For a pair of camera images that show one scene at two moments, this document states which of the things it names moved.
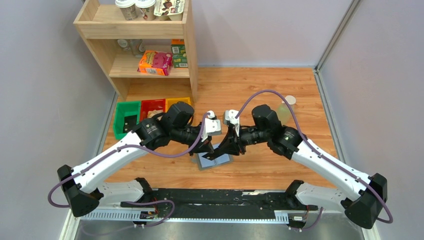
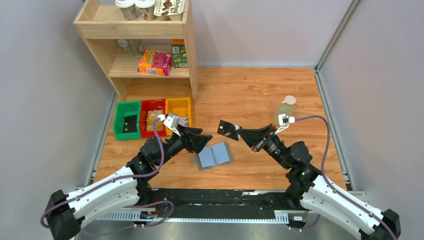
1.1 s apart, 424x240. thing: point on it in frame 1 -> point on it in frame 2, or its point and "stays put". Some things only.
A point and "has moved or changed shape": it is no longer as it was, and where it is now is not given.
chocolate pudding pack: (169, 10) stays put
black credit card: (211, 156) has moved or changed shape
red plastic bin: (147, 105) stays put
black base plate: (223, 203) stays put
